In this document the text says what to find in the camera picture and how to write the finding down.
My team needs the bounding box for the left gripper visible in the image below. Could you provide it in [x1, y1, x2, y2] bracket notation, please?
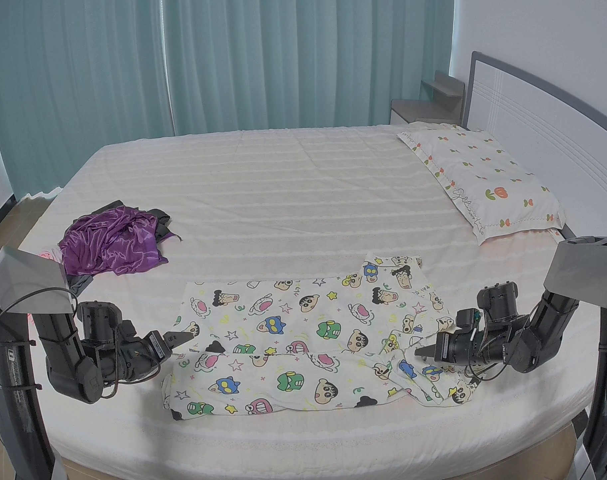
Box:
[125, 331, 195, 377]

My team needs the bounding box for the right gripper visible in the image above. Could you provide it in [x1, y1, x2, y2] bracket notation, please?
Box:
[433, 330, 479, 367]

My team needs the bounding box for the white printed pillow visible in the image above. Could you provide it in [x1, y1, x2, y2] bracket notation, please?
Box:
[397, 124, 566, 247]

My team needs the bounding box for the grey bedside table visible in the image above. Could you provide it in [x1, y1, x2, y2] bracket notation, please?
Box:
[390, 70, 466, 126]

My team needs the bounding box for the bed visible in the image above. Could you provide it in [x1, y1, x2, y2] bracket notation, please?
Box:
[0, 50, 607, 480]

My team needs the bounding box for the white printed pyjama top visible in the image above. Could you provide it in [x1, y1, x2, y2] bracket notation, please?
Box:
[161, 252, 476, 421]

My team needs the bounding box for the black garment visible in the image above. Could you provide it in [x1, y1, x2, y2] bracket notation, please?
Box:
[66, 199, 173, 294]

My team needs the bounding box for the blue-green curtain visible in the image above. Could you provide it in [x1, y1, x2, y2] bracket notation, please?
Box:
[161, 0, 456, 136]
[0, 0, 174, 201]

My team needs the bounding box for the purple garment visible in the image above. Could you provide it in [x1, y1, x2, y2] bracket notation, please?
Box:
[59, 207, 183, 276]

